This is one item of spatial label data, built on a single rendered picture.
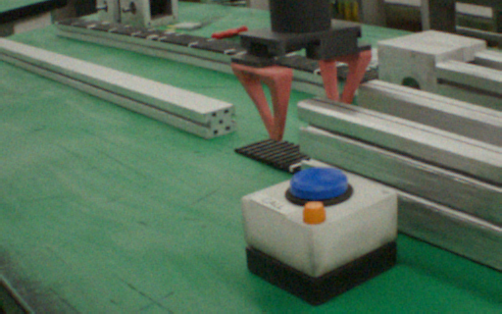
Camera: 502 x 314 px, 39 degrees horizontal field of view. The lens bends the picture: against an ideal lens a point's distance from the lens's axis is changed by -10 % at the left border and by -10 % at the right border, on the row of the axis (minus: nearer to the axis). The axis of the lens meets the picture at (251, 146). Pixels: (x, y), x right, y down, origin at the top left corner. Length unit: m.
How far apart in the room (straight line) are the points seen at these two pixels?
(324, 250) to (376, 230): 0.05
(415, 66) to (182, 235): 0.32
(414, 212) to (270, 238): 0.12
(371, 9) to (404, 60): 2.82
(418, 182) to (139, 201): 0.27
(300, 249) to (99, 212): 0.25
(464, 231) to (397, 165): 0.08
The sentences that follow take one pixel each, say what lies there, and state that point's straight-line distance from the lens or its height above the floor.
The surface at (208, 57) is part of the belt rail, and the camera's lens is 1.20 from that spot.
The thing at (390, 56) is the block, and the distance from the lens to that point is 0.84.
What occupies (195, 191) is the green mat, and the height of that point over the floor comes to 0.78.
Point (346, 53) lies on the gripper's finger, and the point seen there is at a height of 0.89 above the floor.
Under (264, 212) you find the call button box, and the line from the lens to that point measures 0.53.
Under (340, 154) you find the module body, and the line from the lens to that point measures 0.64.
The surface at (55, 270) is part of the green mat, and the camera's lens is 0.61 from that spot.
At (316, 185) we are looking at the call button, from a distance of 0.52.
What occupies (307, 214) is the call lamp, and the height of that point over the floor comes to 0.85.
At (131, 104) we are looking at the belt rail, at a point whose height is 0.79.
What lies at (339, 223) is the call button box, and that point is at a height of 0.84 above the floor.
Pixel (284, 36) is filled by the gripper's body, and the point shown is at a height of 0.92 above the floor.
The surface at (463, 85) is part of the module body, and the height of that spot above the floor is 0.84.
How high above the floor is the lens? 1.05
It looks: 19 degrees down
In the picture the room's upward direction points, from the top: 5 degrees counter-clockwise
